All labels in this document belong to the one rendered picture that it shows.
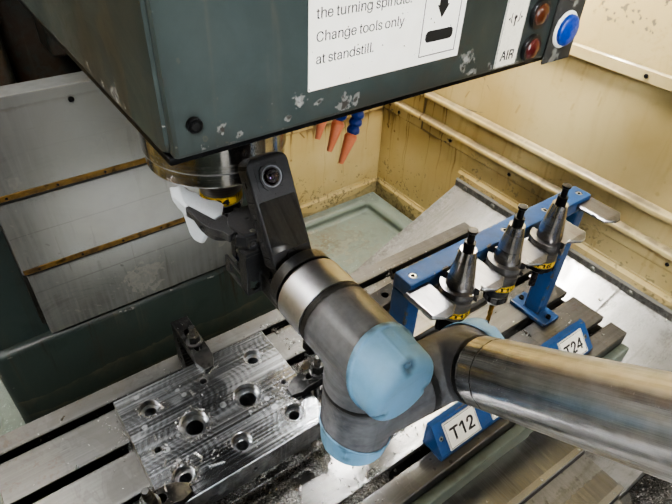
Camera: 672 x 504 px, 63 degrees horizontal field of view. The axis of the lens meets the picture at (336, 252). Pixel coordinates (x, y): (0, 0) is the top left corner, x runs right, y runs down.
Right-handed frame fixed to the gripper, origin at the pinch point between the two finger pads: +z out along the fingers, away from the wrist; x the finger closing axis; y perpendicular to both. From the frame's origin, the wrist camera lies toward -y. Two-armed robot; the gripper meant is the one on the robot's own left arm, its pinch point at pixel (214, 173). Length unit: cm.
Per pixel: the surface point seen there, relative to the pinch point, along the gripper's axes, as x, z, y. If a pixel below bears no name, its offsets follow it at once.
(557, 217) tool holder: 52, -18, 16
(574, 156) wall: 101, 7, 32
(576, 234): 59, -19, 21
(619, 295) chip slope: 98, -19, 59
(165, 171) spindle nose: -7.1, -4.0, -4.9
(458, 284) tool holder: 29.2, -17.9, 19.2
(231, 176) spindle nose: -1.9, -8.5, -5.1
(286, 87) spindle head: -3.0, -21.0, -20.0
